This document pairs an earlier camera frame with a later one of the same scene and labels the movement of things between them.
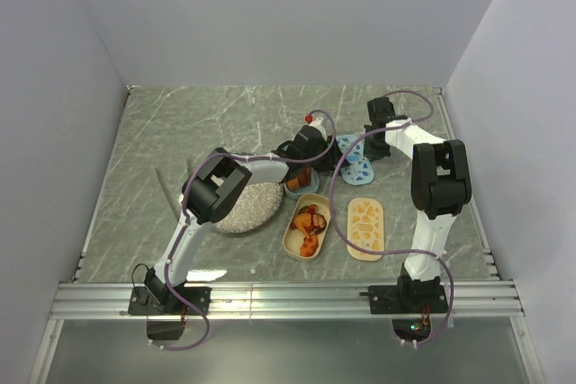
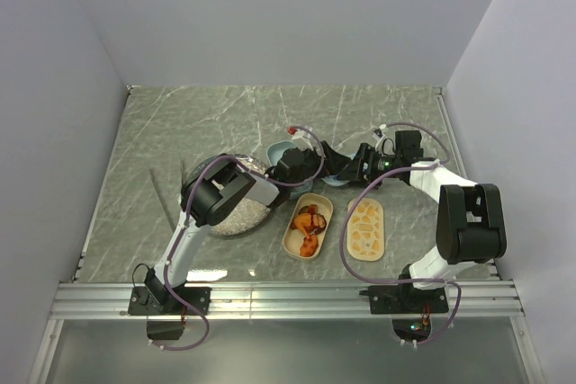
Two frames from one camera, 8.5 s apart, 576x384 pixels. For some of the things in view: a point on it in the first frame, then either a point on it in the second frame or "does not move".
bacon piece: [319, 220] does not move
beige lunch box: [292, 238] does not move
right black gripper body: [373, 149] -> [376, 165]
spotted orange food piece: [309, 245] does not move
